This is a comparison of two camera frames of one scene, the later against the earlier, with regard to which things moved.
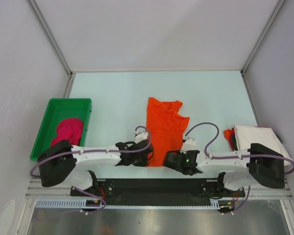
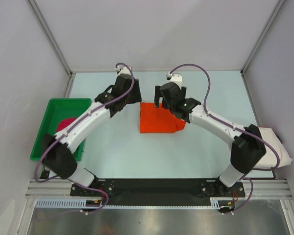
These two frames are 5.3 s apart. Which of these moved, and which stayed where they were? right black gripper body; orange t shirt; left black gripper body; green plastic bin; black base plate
Moved: orange t shirt; right black gripper body; left black gripper body
Stayed: black base plate; green plastic bin
